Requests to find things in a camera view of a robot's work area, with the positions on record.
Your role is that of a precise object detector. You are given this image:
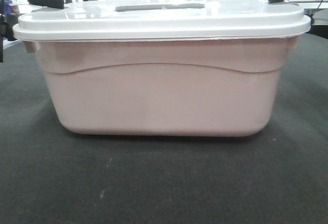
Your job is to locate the pale pink plastic bin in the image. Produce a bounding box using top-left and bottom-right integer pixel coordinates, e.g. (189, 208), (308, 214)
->
(24, 37), (297, 137)

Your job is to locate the blue crate far left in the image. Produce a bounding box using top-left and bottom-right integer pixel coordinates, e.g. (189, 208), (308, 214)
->
(5, 1), (15, 14)

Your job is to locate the white bin lid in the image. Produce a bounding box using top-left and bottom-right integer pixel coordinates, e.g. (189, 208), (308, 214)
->
(13, 0), (311, 42)

